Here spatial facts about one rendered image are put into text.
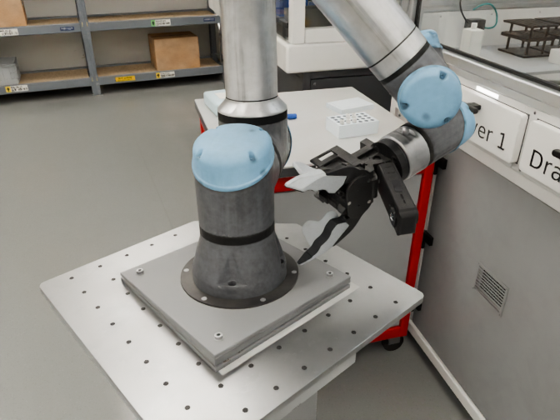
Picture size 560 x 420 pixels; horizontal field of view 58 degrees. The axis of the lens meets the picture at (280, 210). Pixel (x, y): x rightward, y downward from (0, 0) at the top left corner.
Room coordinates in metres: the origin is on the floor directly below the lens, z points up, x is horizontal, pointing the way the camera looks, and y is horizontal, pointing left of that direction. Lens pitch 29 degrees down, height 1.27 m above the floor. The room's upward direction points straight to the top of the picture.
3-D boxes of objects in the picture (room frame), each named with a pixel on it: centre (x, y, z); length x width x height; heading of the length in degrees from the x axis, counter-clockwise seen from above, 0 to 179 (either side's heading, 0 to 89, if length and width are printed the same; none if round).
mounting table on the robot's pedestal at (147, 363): (0.64, 0.08, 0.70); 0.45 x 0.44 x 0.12; 132
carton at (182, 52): (4.80, 0.99, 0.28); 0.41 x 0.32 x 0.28; 112
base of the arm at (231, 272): (0.66, 0.07, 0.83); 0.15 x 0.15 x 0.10
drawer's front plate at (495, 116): (1.15, -0.47, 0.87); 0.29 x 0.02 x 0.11; 16
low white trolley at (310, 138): (1.46, -0.07, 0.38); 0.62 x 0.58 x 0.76; 16
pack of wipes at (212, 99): (1.57, 0.18, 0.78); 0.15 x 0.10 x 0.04; 23
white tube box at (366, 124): (1.37, -0.21, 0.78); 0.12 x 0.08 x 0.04; 111
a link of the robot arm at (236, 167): (0.68, 0.07, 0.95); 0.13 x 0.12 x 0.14; 170
